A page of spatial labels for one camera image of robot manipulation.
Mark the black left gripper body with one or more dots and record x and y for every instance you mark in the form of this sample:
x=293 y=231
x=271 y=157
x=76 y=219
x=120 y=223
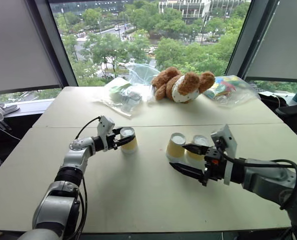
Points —
x=111 y=141

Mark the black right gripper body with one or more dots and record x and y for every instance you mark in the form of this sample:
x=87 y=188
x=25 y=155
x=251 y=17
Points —
x=214 y=170

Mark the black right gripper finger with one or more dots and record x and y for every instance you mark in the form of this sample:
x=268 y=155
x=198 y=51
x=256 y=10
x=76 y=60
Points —
x=197 y=149
x=188 y=171

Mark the yellow white paper cup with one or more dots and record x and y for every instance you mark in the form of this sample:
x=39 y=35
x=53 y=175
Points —
x=197 y=157
x=175 y=147
x=129 y=146

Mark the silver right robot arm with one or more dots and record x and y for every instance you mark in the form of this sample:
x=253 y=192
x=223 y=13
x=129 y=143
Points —
x=266 y=180

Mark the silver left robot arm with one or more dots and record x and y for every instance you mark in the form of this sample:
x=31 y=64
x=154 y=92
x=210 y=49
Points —
x=71 y=160

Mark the clear plastic bag green contents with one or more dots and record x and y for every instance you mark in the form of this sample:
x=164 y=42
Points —
x=123 y=96

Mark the clear bluish plastic bag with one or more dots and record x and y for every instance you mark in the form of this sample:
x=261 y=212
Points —
x=141 y=73

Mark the brown teddy bear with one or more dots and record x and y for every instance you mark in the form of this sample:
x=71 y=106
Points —
x=182 y=85

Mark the clear bag colourful contents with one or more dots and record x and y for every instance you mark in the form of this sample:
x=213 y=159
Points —
x=228 y=88

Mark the black bag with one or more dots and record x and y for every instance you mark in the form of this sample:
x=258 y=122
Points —
x=272 y=98

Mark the black chair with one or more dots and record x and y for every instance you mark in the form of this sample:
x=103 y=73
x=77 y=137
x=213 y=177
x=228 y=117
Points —
x=293 y=113

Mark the grey roller blind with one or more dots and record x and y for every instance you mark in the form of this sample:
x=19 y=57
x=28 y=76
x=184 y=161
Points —
x=281 y=40
x=18 y=45

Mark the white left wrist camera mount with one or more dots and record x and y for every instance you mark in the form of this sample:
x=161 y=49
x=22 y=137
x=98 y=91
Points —
x=106 y=124

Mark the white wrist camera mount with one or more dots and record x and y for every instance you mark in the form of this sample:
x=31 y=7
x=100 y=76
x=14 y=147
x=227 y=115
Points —
x=106 y=124
x=226 y=140

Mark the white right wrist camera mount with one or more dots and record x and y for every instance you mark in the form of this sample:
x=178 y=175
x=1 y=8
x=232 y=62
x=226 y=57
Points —
x=226 y=140

